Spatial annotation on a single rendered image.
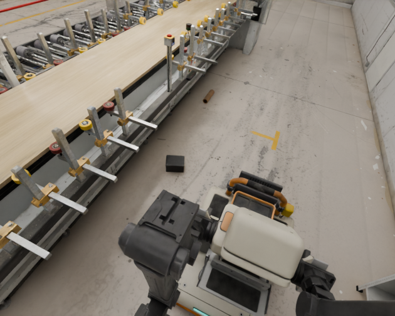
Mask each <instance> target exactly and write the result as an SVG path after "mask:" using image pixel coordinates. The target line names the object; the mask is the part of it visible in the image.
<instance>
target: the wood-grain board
mask: <svg viewBox="0 0 395 316"><path fill-rule="evenodd" d="M228 2H231V6H232V5H234V3H236V2H237V0H190V1H187V0H186V1H184V2H182V3H180V4H178V7H177V8H175V7H172V8H170V9H168V10H167V11H164V13H163V15H162V16H161V15H157V16H154V17H153V18H150V19H148V20H147V21H146V24H138V25H137V26H134V27H133V28H130V29H128V30H127V31H124V32H123V33H120V34H119V35H117V36H115V37H113V38H111V39H109V40H107V41H105V42H103V43H101V44H99V45H97V46H95V47H93V48H91V49H89V50H87V51H85V52H83V53H81V54H79V55H77V56H75V57H73V58H72V59H70V60H68V61H66V62H64V63H62V64H60V65H58V66H56V67H54V68H52V69H50V70H48V71H46V72H44V73H42V74H40V75H38V76H36V77H34V78H32V79H30V80H28V81H26V82H24V83H22V84H20V85H18V86H16V87H14V88H12V89H10V90H8V91H6V92H4V93H2V94H0V189H1V188H3V187H4V186H5V185H6V184H7V183H9V182H10V181H12V178H11V176H12V175H13V173H12V172H11V169H12V168H14V167H15V166H16V165H18V166H20V167H22V168H23V169H27V168H28V167H29V166H30V165H31V164H33V163H34V162H36V161H37V160H38V159H39V158H40V157H42V156H43V155H44V154H46V153H47V152H48V151H49V150H50V148H49V146H50V145H51V144H52V143H54V142H56V139H55V137H54V136H53V134H52V132H51V131H52V130H53V129H54V128H55V127H58V128H59V129H61V130H62V131H63V133H64V135H65V137H67V136H68V135H70V134H71V133H72V132H73V131H75V130H76V129H77V128H79V123H80V121H82V120H88V119H90V117H89V114H88V111H87V108H88V107H89V106H93V107H95V108H96V110H97V112H99V111H100V110H101V109H102V108H103V104H104V103H105V102H111V101H112V100H114V99H115V94H114V89H115V88H116V87H119V88H121V90H122V93H123V92H124V91H125V90H126V89H128V88H129V87H130V86H132V85H133V84H134V83H135V82H136V81H138V80H139V79H140V78H142V77H143V76H144V75H145V74H147V73H148V72H149V71H151V69H153V68H154V67H155V66H157V65H158V64H159V63H160V62H162V61H163V60H165V59H166V55H167V46H166V45H164V36H165V35H167V34H171V35H173V36H175V45H173V46H172V53H173V52H175V51H176V50H177V49H178V48H179V46H180V35H181V31H185V32H187V34H188V32H189V31H188V30H186V23H191V24H192V25H195V26H196V28H200V27H198V26H197V21H198V20H202V21H203V22H204V23H208V22H205V21H204V16H205V15H208V16H209V17H210V18H215V17H214V15H215V13H216V9H217V8H219V12H220V11H221V10H222V9H221V5H222V3H225V4H226V5H228ZM189 34H190V32H189Z"/></svg>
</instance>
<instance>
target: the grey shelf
mask: <svg viewBox="0 0 395 316"><path fill-rule="evenodd" d="M363 289H366V294H367V300H395V274H393V275H389V276H386V277H384V278H380V279H378V280H374V281H372V282H369V283H365V284H363V285H359V286H358V285H357V286H356V291H358V292H361V293H363Z"/></svg>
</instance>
